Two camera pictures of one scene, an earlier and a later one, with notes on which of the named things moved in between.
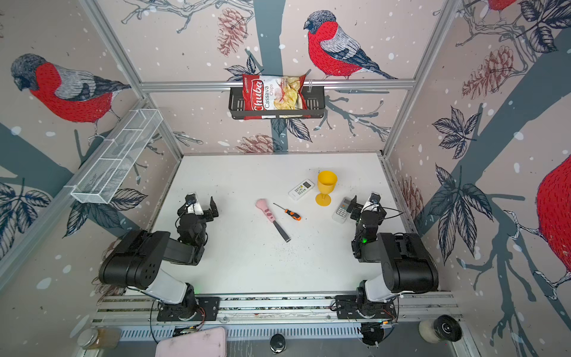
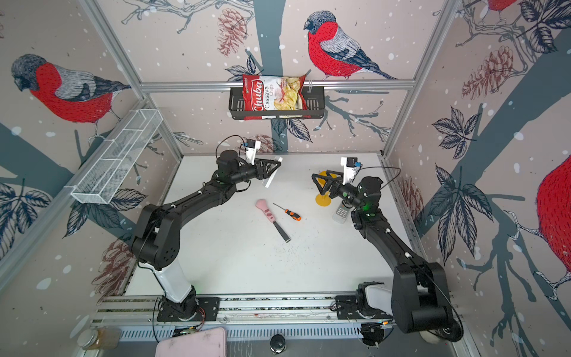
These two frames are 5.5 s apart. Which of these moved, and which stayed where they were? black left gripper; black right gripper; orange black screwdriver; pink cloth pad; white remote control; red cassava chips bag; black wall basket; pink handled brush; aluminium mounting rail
Moved: black right gripper; black left gripper; white remote control
Stayed: pink cloth pad; aluminium mounting rail; black wall basket; pink handled brush; red cassava chips bag; orange black screwdriver
